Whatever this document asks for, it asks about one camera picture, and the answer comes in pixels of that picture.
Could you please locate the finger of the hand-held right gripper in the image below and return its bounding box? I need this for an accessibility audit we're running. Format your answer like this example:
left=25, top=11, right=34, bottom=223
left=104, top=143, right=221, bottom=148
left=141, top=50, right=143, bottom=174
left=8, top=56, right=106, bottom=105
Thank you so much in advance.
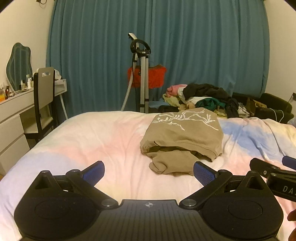
left=249, top=158, right=296, bottom=179
left=282, top=156, right=296, bottom=171

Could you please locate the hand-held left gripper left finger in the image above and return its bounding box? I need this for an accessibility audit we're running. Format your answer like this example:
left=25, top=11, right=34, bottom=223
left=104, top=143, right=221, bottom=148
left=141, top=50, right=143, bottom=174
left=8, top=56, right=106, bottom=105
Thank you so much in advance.
left=31, top=161, right=119, bottom=208

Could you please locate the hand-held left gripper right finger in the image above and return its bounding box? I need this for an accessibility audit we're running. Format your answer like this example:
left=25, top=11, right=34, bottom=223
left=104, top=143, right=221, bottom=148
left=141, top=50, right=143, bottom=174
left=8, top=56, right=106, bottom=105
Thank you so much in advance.
left=179, top=161, right=269, bottom=208

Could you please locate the tan printed t-shirt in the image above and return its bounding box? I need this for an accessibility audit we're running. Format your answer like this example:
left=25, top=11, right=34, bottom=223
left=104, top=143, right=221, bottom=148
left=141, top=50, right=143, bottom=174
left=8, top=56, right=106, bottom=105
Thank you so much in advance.
left=140, top=108, right=223, bottom=176

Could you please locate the pile of clothes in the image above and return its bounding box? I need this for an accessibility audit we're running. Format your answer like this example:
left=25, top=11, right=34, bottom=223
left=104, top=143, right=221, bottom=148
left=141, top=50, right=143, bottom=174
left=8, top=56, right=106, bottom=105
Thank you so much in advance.
left=162, top=83, right=251, bottom=118

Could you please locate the pastel tie-dye duvet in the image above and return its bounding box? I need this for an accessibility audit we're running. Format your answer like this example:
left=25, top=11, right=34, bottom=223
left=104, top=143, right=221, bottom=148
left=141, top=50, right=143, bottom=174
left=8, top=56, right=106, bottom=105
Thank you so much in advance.
left=0, top=111, right=296, bottom=241

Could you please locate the black sofa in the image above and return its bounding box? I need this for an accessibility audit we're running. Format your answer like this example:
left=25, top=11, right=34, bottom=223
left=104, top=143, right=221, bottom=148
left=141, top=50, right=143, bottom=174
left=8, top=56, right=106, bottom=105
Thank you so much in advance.
left=231, top=92, right=293, bottom=122

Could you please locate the brown bag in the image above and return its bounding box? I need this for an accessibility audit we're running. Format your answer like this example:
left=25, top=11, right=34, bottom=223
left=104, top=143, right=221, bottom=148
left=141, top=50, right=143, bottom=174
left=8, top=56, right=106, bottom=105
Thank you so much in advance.
left=245, top=97, right=270, bottom=110

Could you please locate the white dressing table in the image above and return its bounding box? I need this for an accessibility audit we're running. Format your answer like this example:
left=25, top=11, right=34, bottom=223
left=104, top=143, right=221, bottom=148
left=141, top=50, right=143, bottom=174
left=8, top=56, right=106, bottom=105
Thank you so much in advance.
left=0, top=79, right=68, bottom=176

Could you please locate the grey and black chair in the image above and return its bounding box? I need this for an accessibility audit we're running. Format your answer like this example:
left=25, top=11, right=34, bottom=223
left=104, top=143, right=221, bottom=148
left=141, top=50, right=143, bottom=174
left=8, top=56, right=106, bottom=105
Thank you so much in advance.
left=24, top=67, right=57, bottom=144

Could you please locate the garment steamer with pole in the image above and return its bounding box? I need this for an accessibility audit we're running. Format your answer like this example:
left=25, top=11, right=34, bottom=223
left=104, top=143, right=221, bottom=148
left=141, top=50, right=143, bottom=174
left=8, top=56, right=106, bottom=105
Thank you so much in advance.
left=120, top=33, right=152, bottom=114

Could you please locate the red fuzzy bag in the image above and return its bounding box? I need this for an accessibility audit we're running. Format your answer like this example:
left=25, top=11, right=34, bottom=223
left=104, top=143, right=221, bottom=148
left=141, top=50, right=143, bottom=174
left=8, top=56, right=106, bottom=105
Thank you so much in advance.
left=127, top=65, right=167, bottom=89

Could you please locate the row of cosmetic bottles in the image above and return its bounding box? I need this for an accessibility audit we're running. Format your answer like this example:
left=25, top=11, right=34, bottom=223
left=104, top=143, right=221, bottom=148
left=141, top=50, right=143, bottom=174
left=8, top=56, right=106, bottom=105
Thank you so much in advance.
left=0, top=75, right=35, bottom=100

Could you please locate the teal curtain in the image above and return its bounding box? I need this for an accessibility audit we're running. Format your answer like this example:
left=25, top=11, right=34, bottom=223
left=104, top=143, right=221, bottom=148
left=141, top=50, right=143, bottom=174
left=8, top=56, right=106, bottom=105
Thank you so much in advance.
left=46, top=0, right=270, bottom=114

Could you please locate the white cable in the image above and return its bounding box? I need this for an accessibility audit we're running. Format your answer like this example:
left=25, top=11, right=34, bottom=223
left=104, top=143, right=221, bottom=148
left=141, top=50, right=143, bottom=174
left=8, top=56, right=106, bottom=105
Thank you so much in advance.
left=269, top=108, right=285, bottom=123

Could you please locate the wavy wall mirror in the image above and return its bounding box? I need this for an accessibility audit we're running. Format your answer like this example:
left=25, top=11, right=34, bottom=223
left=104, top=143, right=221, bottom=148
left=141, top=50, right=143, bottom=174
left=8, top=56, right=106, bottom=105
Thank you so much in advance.
left=6, top=43, right=33, bottom=91

